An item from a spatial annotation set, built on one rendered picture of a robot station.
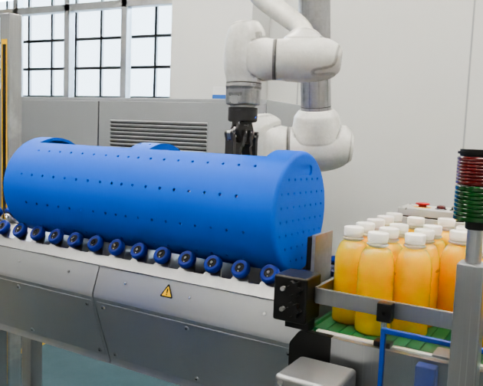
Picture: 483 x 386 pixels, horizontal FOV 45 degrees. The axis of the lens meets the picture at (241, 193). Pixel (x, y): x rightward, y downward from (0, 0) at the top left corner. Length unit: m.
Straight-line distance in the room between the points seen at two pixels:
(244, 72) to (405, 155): 2.71
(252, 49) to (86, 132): 2.28
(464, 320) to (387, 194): 3.23
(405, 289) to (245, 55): 0.68
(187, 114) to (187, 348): 1.93
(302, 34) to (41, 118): 2.62
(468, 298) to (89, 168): 1.02
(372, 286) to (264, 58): 0.62
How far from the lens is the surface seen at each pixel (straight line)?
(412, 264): 1.14
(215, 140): 3.12
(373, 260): 1.12
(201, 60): 4.33
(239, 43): 1.46
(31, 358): 2.14
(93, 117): 3.60
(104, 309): 1.59
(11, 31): 2.53
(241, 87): 1.46
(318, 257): 1.33
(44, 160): 1.71
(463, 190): 0.86
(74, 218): 1.62
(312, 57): 1.45
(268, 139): 1.95
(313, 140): 1.93
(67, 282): 1.66
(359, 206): 4.15
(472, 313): 0.89
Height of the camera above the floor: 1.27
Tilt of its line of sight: 6 degrees down
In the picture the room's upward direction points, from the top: 2 degrees clockwise
